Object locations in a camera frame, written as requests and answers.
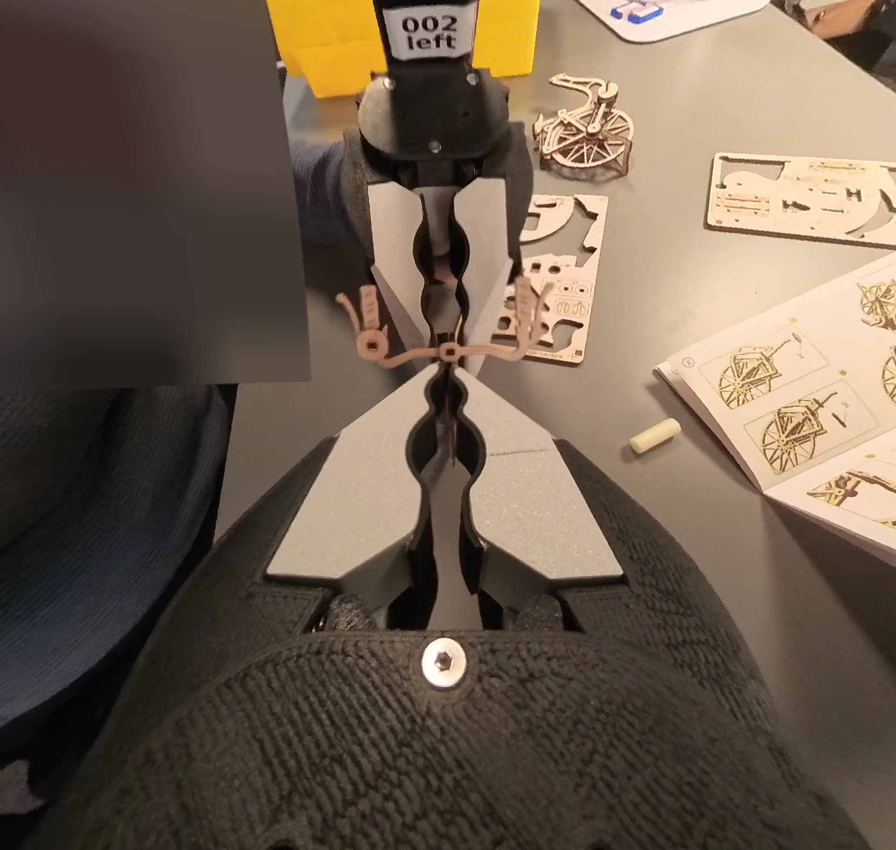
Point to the white instruction booklet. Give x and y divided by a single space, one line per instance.
805 402

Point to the small blue white box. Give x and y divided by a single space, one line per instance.
635 13

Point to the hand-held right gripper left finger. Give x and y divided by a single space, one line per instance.
350 514

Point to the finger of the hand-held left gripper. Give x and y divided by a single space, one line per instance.
392 234
490 234

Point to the cream cylindrical wax stick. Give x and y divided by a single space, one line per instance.
656 435

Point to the person's left hand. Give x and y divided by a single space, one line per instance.
441 267

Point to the wooden parts sheet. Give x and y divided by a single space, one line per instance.
770 220
553 332

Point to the person's left forearm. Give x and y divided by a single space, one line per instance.
322 192

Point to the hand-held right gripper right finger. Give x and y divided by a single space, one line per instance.
539 514

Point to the wooden bicycle model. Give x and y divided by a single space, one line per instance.
588 143

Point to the yellow plastic bin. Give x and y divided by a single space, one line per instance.
322 24

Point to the black cardboard box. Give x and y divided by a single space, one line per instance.
875 59

